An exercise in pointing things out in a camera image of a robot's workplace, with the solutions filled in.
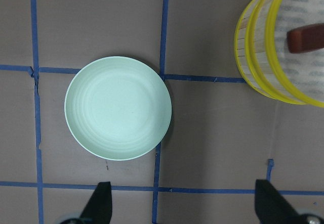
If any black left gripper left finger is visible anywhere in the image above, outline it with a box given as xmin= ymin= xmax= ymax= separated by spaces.
xmin=79 ymin=182 xmax=112 ymax=224

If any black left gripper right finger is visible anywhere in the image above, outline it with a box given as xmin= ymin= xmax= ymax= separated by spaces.
xmin=254 ymin=180 xmax=299 ymax=224

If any yellow-rimmed steamer basket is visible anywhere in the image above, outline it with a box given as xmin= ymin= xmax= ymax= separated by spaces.
xmin=234 ymin=0 xmax=323 ymax=107

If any light green round plate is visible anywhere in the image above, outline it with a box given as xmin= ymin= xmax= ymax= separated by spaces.
xmin=64 ymin=56 xmax=172 ymax=161

